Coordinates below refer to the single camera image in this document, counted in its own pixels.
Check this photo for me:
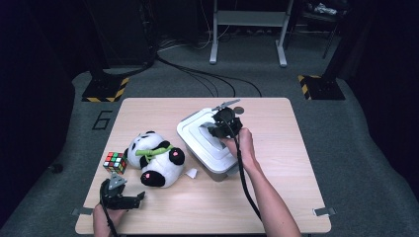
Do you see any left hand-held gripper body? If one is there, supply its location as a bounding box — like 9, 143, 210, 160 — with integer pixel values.
99, 172, 127, 210

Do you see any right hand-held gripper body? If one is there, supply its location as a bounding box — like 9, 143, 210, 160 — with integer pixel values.
211, 99, 244, 138

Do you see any white lidded storage box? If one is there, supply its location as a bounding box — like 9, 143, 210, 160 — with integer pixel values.
176, 108, 240, 176

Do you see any colourful puzzle cube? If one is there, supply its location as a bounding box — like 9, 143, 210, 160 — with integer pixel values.
103, 151, 128, 176

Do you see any panda plush toy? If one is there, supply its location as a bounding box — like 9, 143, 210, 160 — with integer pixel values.
124, 130, 186, 190

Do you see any person's left hand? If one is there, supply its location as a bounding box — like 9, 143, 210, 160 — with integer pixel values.
92, 202, 127, 237

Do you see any person's right hand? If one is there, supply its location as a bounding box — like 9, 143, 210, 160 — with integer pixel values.
219, 127, 260, 171

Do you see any grey tape piece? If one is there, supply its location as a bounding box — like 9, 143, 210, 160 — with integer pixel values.
71, 206, 94, 216
312, 206, 337, 217

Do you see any black yellow striped stand base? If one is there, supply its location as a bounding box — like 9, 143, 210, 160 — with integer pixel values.
81, 76, 130, 103
297, 74, 346, 101

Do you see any white metal stand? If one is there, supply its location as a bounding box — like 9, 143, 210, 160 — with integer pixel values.
209, 0, 294, 68

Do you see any dark cabinet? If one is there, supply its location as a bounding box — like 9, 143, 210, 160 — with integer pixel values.
87, 0, 156, 67

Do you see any dark chair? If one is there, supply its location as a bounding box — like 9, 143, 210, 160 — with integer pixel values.
286, 0, 350, 60

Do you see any crumpled light cloth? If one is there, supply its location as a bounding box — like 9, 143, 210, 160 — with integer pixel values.
310, 2, 339, 16

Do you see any left hand-held gripper cable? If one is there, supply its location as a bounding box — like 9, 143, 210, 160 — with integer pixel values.
100, 196, 120, 237

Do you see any hand-held gripper cable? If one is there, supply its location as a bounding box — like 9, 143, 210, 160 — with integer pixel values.
100, 196, 120, 237
223, 117, 264, 221

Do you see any black floor cable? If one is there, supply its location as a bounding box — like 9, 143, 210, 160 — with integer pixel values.
184, 69, 263, 98
156, 53, 236, 98

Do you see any right hand-held gripper cable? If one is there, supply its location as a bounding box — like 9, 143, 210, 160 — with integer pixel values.
223, 117, 264, 221

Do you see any bundle of white floor cables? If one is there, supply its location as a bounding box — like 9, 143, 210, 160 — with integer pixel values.
157, 31, 215, 52

